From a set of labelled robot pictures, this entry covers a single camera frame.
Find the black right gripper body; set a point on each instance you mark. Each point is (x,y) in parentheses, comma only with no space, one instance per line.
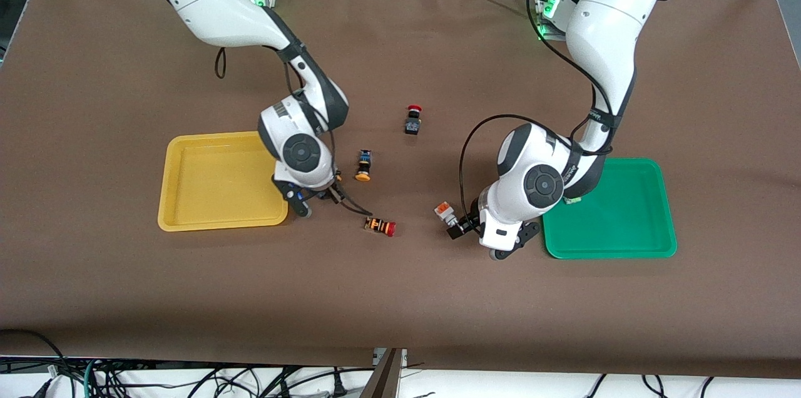
(330,193)

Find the silver button orange base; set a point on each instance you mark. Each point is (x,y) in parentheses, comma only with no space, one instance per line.
(443,210)

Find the yellow button blue base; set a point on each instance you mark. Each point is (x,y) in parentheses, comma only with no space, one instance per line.
(363,166)

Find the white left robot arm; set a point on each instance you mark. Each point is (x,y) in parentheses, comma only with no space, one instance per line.
(607,29)

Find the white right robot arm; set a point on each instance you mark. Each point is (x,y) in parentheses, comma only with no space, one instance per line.
(213,4)

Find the red button orange striped body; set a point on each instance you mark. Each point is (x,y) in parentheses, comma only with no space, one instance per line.
(380,226)

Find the brown table mat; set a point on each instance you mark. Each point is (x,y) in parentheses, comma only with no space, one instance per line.
(400,298)

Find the red button black base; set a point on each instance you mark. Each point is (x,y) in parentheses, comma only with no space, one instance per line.
(413,121)

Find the yellow plastic tray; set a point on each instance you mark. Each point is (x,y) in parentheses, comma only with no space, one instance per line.
(213,182)

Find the green plastic tray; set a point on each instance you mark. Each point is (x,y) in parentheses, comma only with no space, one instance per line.
(619,223)

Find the aluminium profile post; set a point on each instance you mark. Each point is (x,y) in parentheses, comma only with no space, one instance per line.
(385,376)

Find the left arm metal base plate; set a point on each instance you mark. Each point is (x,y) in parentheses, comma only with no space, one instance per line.
(545,32)

